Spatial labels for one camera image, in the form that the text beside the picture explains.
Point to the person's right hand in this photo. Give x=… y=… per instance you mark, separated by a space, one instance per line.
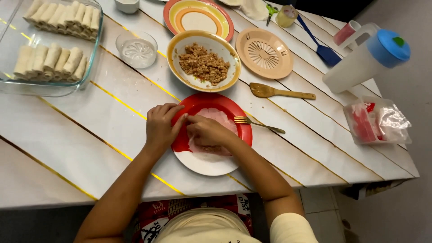
x=209 y=133

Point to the person's left hand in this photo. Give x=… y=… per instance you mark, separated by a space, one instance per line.
x=160 y=130

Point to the thin spring roll wrapper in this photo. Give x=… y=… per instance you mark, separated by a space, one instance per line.
x=221 y=118

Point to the meat filling portion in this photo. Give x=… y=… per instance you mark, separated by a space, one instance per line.
x=212 y=148

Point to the red and white plate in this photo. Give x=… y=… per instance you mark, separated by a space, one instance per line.
x=209 y=165

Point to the yellow rimmed bowl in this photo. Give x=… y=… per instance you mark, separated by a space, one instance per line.
x=202 y=86

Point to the gold fork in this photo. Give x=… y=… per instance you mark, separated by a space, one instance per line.
x=260 y=125

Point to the brown minced meat filling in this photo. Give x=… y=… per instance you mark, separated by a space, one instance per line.
x=204 y=64

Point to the wooden spatula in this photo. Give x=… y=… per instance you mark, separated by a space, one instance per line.
x=266 y=90

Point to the small clear glass bowl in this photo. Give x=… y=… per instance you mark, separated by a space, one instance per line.
x=137 y=50

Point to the red patterned cloth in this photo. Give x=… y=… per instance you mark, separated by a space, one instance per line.
x=152 y=216

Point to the cream shirt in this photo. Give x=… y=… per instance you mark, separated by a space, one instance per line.
x=209 y=226

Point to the peach plastic strainer plate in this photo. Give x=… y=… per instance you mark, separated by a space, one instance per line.
x=265 y=54

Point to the orange yellow striped plate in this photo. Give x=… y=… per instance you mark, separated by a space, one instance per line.
x=199 y=18

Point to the clear glass baking dish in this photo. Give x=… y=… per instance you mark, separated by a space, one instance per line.
x=50 y=88

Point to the row of spring rolls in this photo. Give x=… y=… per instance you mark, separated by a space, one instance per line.
x=50 y=62
x=64 y=18

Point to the small white bowl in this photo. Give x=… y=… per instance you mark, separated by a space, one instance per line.
x=127 y=5

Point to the stack of round wrappers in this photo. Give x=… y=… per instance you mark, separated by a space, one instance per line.
x=254 y=9

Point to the yellowish tape roll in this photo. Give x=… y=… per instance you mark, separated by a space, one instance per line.
x=286 y=17

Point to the blue silicone spatula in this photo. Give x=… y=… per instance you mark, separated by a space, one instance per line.
x=327 y=54

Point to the red crab sticks pack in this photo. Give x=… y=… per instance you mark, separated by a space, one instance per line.
x=363 y=123

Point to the white pitcher with blue lid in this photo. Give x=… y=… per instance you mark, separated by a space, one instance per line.
x=357 y=64

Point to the pink cup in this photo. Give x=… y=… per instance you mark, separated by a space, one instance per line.
x=344 y=33

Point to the clear plastic bag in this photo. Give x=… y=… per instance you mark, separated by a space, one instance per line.
x=393 y=121

